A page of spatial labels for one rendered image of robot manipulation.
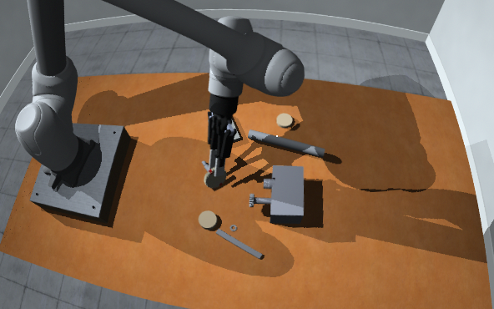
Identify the beige short cylinder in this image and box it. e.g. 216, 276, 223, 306
199, 210, 218, 230

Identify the beige round disc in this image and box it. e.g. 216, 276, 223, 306
276, 114, 292, 128

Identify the grey shaft with beige toothed gear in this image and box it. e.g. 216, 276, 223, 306
202, 161, 227, 189

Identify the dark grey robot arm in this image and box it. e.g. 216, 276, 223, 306
15, 0, 305, 189

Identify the long grey metal rod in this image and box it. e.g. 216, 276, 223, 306
248, 129, 325, 158

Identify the grey flat bar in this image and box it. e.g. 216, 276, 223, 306
216, 229, 263, 259

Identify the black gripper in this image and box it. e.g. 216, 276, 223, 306
208, 94, 239, 177

